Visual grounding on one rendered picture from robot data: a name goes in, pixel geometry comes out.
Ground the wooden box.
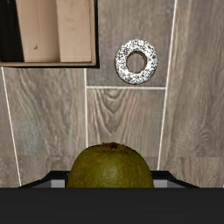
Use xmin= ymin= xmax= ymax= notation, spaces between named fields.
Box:
xmin=0 ymin=0 xmax=101 ymax=69

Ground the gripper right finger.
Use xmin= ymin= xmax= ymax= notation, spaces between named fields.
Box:
xmin=150 ymin=170 xmax=200 ymax=189

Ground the white sprinkled donut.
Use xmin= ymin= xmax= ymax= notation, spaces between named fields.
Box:
xmin=114 ymin=38 xmax=159 ymax=86

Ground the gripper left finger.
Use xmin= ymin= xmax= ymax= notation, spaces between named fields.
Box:
xmin=17 ymin=171 xmax=71 ymax=189

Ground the green kiwi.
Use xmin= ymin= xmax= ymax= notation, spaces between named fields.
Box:
xmin=66 ymin=142 xmax=155 ymax=189

